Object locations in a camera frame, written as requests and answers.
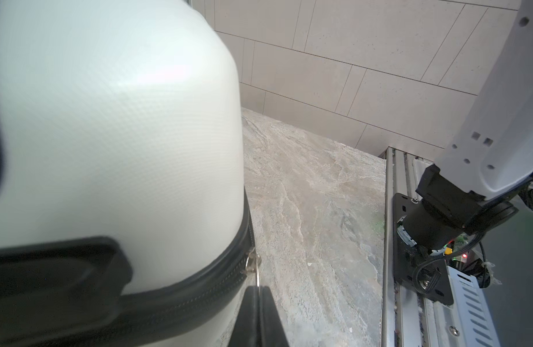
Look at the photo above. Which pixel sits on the white vented cable duct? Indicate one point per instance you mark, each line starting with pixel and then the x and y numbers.
pixel 476 327

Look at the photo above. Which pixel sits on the right green circuit board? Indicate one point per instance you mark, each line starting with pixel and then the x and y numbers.
pixel 458 249

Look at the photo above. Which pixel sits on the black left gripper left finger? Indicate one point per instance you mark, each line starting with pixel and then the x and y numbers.
pixel 246 329

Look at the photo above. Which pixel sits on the silver zipper pull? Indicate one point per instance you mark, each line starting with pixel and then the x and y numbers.
pixel 252 265

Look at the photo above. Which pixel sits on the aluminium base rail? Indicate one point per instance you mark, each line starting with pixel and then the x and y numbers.
pixel 409 318

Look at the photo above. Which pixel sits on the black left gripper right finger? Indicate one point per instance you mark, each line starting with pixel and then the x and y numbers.
pixel 271 331

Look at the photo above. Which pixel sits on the white hard-shell suitcase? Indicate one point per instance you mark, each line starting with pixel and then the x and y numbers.
pixel 124 219

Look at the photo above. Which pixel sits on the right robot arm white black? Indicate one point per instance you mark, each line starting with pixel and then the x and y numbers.
pixel 470 186

